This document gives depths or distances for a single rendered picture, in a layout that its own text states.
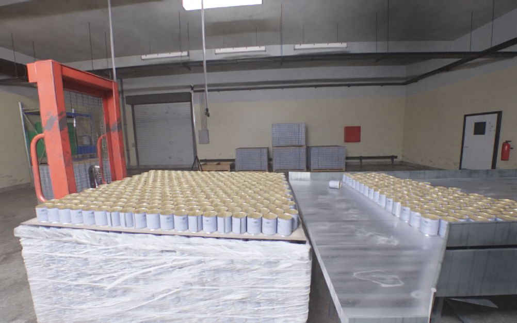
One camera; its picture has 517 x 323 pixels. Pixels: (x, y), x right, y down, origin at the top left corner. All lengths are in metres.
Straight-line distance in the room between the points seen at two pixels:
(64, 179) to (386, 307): 1.84
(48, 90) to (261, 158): 7.26
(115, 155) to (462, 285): 2.55
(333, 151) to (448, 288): 7.68
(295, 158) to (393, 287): 7.79
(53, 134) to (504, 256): 2.54
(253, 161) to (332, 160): 3.39
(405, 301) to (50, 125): 2.01
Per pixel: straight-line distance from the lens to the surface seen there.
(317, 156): 8.51
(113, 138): 2.25
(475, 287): 1.36
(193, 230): 0.97
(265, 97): 10.09
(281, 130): 8.26
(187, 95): 10.52
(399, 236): 1.09
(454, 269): 1.24
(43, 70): 1.90
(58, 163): 1.83
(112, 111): 2.25
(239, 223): 0.89
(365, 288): 0.74
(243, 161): 8.37
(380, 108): 11.35
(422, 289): 0.81
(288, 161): 8.36
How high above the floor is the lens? 1.53
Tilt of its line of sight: 7 degrees down
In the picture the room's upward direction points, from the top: 2 degrees counter-clockwise
